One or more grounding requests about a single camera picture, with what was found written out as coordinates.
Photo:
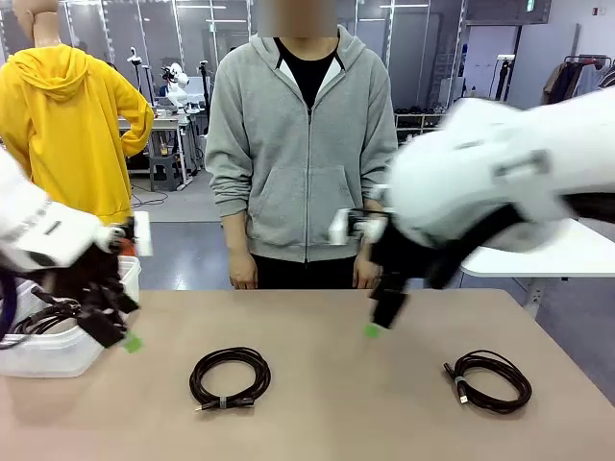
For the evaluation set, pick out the person's left hand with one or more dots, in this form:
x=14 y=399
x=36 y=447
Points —
x=366 y=274

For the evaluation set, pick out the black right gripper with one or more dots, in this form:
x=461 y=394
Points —
x=399 y=259

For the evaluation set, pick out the person's left forearm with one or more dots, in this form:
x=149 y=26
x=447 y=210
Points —
x=363 y=246

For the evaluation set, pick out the black trousers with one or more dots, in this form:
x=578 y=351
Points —
x=307 y=274

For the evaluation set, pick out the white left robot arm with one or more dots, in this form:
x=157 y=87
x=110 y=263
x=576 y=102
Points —
x=33 y=230

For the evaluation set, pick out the shoe rack shelf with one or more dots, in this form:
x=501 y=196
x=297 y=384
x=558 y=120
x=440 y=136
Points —
x=418 y=120

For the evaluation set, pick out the tripod with camera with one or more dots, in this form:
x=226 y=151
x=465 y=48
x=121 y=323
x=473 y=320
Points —
x=136 y=60

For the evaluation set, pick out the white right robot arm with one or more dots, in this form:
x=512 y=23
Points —
x=480 y=168

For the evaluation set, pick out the background workbench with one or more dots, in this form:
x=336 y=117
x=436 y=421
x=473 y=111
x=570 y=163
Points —
x=168 y=122

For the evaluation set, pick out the grey step stool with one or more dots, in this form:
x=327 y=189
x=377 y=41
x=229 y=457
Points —
x=164 y=173

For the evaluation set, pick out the black t-shirt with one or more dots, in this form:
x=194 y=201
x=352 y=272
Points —
x=310 y=72

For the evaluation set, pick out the person's right hand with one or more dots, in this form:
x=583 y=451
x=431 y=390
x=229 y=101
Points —
x=242 y=271

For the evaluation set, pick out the clothes rack with garments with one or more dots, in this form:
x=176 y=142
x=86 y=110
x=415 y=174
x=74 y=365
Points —
x=576 y=77

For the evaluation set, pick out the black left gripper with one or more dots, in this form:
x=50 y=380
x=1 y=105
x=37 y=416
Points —
x=86 y=278

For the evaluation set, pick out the yellow hoodie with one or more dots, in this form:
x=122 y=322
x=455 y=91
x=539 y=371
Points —
x=72 y=134

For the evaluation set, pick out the person's right forearm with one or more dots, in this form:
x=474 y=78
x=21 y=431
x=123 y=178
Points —
x=230 y=221

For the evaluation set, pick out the white table with metal legs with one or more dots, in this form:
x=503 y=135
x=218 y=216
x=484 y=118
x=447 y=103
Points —
x=552 y=254

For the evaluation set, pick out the beige mannequin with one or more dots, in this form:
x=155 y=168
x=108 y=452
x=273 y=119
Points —
x=38 y=24

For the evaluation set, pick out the black tripod stand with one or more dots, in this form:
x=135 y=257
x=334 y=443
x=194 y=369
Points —
x=206 y=91

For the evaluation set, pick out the clear plastic storage container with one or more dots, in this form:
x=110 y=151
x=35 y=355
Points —
x=48 y=355

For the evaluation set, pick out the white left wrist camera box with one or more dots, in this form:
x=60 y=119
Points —
x=142 y=233

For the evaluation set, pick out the grey zip hoodie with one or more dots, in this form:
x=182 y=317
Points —
x=288 y=168

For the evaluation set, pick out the black light stand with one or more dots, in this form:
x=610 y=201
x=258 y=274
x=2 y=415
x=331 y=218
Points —
x=503 y=77

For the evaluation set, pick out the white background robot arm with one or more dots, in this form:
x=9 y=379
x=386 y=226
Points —
x=177 y=81

